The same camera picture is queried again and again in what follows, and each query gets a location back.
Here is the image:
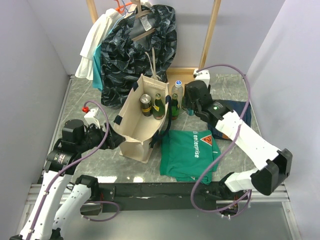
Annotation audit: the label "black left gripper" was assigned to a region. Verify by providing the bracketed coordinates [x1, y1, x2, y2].
[77, 121, 126, 152]

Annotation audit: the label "clear water bottle blue cap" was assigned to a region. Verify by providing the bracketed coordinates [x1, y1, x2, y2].
[171, 80, 184, 103]

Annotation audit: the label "white hanging garment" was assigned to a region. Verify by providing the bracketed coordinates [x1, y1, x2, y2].
[75, 8, 122, 81]

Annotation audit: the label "green printed t-shirt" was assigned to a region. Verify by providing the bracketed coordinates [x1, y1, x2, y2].
[159, 130, 221, 182]

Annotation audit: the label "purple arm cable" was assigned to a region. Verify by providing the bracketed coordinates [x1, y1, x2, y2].
[190, 64, 252, 221]
[27, 100, 121, 238]

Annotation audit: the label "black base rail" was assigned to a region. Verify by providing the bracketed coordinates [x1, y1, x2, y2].
[90, 181, 245, 211]

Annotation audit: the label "dark patterned hanging shirt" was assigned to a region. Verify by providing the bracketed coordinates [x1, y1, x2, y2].
[100, 4, 178, 109]

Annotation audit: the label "red white beverage can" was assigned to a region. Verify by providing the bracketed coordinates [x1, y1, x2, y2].
[181, 97, 194, 116]

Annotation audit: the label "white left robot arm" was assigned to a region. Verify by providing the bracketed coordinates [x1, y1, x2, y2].
[11, 119, 126, 240]

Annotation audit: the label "folded blue jeans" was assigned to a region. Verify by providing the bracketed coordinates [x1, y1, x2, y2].
[207, 100, 252, 140]

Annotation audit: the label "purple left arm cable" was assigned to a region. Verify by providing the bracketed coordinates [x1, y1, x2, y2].
[27, 100, 121, 238]

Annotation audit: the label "wooden clothes rack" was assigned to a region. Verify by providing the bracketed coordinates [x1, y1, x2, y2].
[86, 0, 221, 87]

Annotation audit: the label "wooden clothes hanger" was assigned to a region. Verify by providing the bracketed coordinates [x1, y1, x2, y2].
[131, 0, 156, 42]

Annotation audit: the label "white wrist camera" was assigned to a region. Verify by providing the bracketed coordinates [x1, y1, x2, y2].
[193, 68, 211, 87]
[82, 106, 101, 129]

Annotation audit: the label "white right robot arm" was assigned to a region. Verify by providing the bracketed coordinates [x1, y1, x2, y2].
[184, 80, 293, 199]

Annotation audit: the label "orange clothes hanger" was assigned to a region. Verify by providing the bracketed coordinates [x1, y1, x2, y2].
[114, 0, 132, 14]

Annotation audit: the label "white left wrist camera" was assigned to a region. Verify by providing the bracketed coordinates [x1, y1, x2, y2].
[82, 106, 101, 129]

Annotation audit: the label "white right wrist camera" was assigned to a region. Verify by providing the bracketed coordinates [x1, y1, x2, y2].
[193, 68, 211, 87]

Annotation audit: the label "beige canvas tote bag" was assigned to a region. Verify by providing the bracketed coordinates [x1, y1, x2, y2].
[114, 48, 172, 163]

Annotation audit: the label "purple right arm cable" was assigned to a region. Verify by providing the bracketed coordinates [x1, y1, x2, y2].
[190, 64, 252, 221]

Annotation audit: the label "silver beverage can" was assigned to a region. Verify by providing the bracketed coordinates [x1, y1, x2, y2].
[140, 94, 152, 117]

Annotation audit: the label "teal hanging garment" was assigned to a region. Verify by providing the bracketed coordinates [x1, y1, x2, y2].
[92, 44, 103, 92]

